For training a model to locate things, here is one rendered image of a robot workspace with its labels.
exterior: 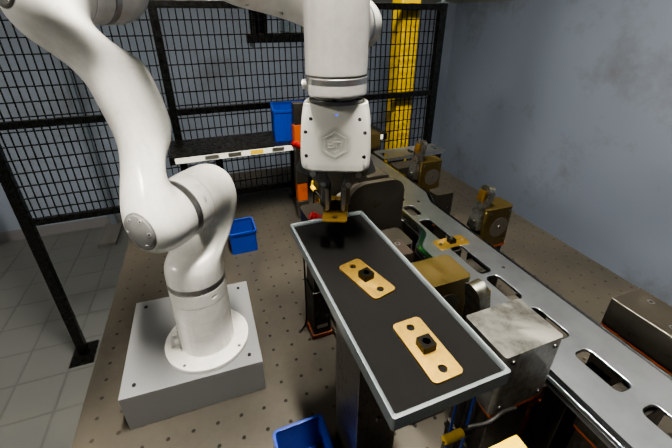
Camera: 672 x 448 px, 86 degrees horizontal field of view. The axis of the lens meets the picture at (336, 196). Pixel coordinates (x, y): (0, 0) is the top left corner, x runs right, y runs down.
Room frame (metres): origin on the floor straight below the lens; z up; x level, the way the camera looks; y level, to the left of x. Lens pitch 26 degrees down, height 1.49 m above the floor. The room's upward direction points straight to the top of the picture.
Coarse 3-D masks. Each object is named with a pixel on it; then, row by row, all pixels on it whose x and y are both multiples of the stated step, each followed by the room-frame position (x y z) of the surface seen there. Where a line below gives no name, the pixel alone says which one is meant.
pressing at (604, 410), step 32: (416, 192) 1.01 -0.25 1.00; (416, 224) 0.81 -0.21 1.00; (448, 224) 0.82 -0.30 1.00; (480, 256) 0.67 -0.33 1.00; (512, 288) 0.57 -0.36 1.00; (544, 288) 0.57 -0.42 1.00; (576, 320) 0.48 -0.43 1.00; (576, 352) 0.41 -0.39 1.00; (608, 352) 0.41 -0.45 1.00; (576, 384) 0.35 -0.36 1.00; (608, 384) 0.35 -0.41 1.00; (640, 384) 0.35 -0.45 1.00; (608, 416) 0.31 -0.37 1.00; (640, 416) 0.31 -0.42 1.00
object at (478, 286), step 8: (480, 280) 0.46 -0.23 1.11; (472, 288) 0.45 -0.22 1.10; (480, 288) 0.44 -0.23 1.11; (488, 288) 0.45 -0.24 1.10; (472, 296) 0.45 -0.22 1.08; (480, 296) 0.44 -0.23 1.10; (488, 296) 0.44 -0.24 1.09; (472, 304) 0.45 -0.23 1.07; (480, 304) 0.44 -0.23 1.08; (488, 304) 0.44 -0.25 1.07; (472, 312) 0.45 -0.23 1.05
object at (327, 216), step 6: (336, 198) 0.55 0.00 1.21; (330, 204) 0.50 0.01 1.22; (336, 204) 0.50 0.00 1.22; (324, 210) 0.50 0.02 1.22; (330, 210) 0.50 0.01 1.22; (336, 210) 0.50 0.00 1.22; (324, 216) 0.48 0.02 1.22; (330, 216) 0.48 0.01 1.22; (336, 216) 0.48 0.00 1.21; (342, 216) 0.48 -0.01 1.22; (342, 222) 0.47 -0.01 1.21
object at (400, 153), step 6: (432, 144) 1.49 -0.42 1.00; (378, 150) 1.41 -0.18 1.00; (384, 150) 1.41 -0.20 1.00; (390, 150) 1.41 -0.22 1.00; (396, 150) 1.41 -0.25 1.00; (402, 150) 1.41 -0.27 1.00; (426, 150) 1.41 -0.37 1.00; (432, 150) 1.41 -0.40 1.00; (438, 150) 1.41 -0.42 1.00; (444, 150) 1.41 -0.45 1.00; (384, 156) 1.34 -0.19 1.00; (390, 156) 1.34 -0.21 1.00; (396, 156) 1.34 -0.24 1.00; (402, 156) 1.34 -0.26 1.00; (408, 156) 1.34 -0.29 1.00
